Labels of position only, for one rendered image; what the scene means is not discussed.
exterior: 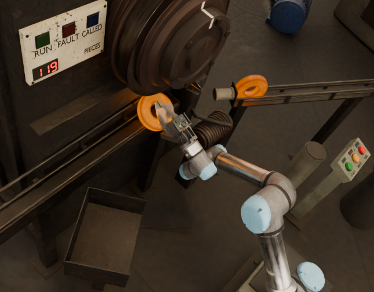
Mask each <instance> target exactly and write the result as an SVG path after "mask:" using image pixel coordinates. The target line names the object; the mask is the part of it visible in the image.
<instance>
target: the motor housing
mask: <svg viewBox="0 0 374 292"><path fill-rule="evenodd" d="M208 118H211V119H215V120H218V121H221V122H227V123H230V124H232V127H233V121H232V118H231V116H230V115H229V114H228V113H227V112H225V111H223V110H217V111H214V112H213V113H212V114H210V115H209V116H208ZM232 127H231V128H229V127H225V126H221V125H217V124H214V123H210V122H206V121H201V122H199V123H198V124H197V125H195V126H194V127H192V130H193V132H194V133H195V135H196V136H197V139H196V140H198V142H199V143H200V145H201V146H202V147H203V149H204V150H205V151H206V150H208V149H209V148H211V147H213V146H214V144H215V143H216V142H217V141H219V140H220V139H221V138H222V137H224V136H225V135H226V134H228V133H229V132H230V131H231V129H232ZM187 161H188V159H187V157H186V156H185V155H184V157H183V159H182V162H181V164H180V166H181V165H182V164H183V163H184V162H187ZM180 166H179V168H180ZM175 179H176V180H177V181H178V182H179V183H180V184H181V185H182V186H183V187H184V188H185V189H188V188H189V187H190V186H191V185H193V184H194V183H195V181H196V179H197V177H195V178H193V179H189V180H186V179H184V178H182V177H181V175H180V173H179V169H178V171H177V173H176V175H175Z"/></svg>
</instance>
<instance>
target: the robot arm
mask: <svg viewBox="0 0 374 292"><path fill-rule="evenodd" d="M155 108H156V115H157V119H158V123H159V125H160V127H161V128H162V129H163V130H164V132H162V133H161V134H160V135H161V138H162V139H165V140H168V141H172V142H175V143H178V144H180V143H182V145H181V146H180V148H181V149H182V152H183V153H184V154H185V156H186V157H187V159H188V161H187V162H184V163H183V164H182V165H181V166H180V168H179V173H180V175H181V177H182V178H184V179H186V180H189V179H193V178H195V177H197V176H199V177H201V179H202V180H207V179H209V178H210V177H212V176H213V175H214V174H215V173H216V172H217V168H219V169H221V170H223V171H225V172H227V173H229V174H231V175H233V176H235V177H237V178H239V179H241V180H243V181H245V182H247V183H249V184H251V185H253V186H255V187H257V188H259V189H261V190H260V191H259V192H257V193H256V194H255V195H252V196H251V197H249V198H248V199H247V200H246V201H245V202H244V203H243V205H242V207H241V217H242V220H243V223H244V224H246V227H247V228H248V229H249V230H250V231H251V232H253V233H254V234H256V235H257V236H258V239H259V244H260V247H261V252H262V257H263V261H264V264H265V269H266V273H267V278H268V281H267V283H266V291H267V292H317V291H320V290H321V289H322V288H323V286H324V283H325V279H324V275H323V272H322V271H321V269H320V268H319V267H318V266H317V265H315V264H314V263H312V262H303V263H301V264H299V265H298V266H297V267H296V268H295V269H293V270H292V271H289V266H288V260H287V255H286V252H285V247H284V241H283V236H282V233H281V231H282V230H283V229H284V220H283V215H284V214H285V213H286V212H288V211H289V210H290V209H291V208H292V207H293V206H294V204H295V202H296V190H295V187H294V185H293V184H292V182H291V181H290V180H289V179H288V178H286V176H284V175H282V174H280V173H278V172H276V171H271V172H269V171H267V170H265V169H262V168H260V167H258V166H255V165H253V164H251V163H248V162H246V161H244V160H242V159H239V158H237V157H235V156H233V155H230V154H228V153H227V150H226V149H225V148H224V147H223V145H220V144H217V145H215V146H213V147H211V148H209V149H208V150H206V151H205V150H204V149H203V147H202V146H201V145H200V143H199V142H198V140H196V139H197V136H196V135H195V133H194V132H193V130H192V129H191V128H190V126H189V125H190V124H192V123H191V121H190V120H189V118H188V117H187V116H186V114H185V113H183V114H181V115H177V114H176V113H175V112H173V106H172V105H171V104H166V105H165V104H163V103H162V102H159V101H157V102H155ZM184 116H186V118H187V119H188V121H187V120H186V119H185V117H184ZM168 119H172V120H171V121H170V122H169V123H167V122H168Z"/></svg>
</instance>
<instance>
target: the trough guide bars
mask: <svg viewBox="0 0 374 292"><path fill-rule="evenodd" d="M366 81H367V82H366ZM349 82H352V83H349ZM332 83H334V84H332ZM370 83H374V79H373V78H372V79H357V80H348V81H329V82H313V83H297V84H285V85H270V86H268V89H267V91H270V90H280V91H279V92H284V90H286V89H303V88H311V87H323V89H327V88H328V86H344V85H360V84H364V86H368V85H369V84H370ZM323 84H325V85H323ZM307 85H309V86H307ZM290 86H293V87H290ZM273 87H276V88H273ZM255 88H256V86H253V87H249V88H248V89H250V90H253V89H255ZM250 90H246V91H250ZM367 90H368V91H367ZM359 91H360V92H359ZM344 92H345V93H344ZM328 93H329V94H328ZM361 93H372V94H371V96H370V97H374V88H366V89H350V90H334V91H326V92H310V93H295V94H279V95H271V96H255V97H240V98H236V100H237V101H235V103H238V105H237V108H241V106H242V104H243V103H247V102H256V101H270V100H285V101H284V104H288V103H289V101H290V99H293V98H308V97H323V96H330V97H329V99H328V101H329V100H332V99H333V98H334V96H338V95H347V94H361ZM313 94H314V95H313ZM305 95H306V96H305ZM274 97H275V98H274ZM259 98H260V99H259ZM251 99H252V100H251Z"/></svg>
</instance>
